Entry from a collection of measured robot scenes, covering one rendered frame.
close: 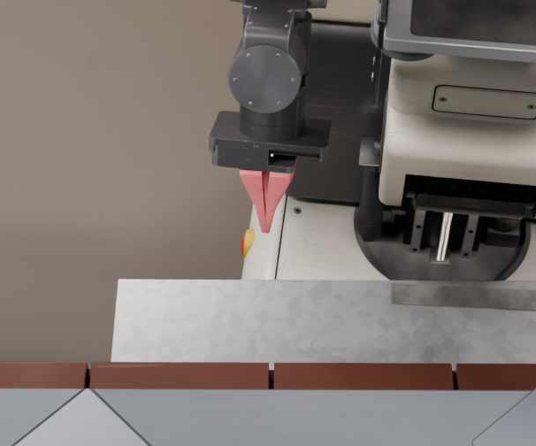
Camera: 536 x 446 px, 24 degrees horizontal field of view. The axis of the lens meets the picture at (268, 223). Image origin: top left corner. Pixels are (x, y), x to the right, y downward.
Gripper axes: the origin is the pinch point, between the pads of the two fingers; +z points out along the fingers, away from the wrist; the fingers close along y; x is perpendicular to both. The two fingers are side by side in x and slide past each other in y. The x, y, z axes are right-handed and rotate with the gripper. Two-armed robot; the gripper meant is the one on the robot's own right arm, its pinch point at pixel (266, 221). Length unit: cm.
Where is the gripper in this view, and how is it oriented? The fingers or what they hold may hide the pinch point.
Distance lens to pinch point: 116.5
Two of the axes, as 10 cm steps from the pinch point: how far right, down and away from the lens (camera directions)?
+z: -0.5, 8.9, 4.5
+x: 1.2, -4.4, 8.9
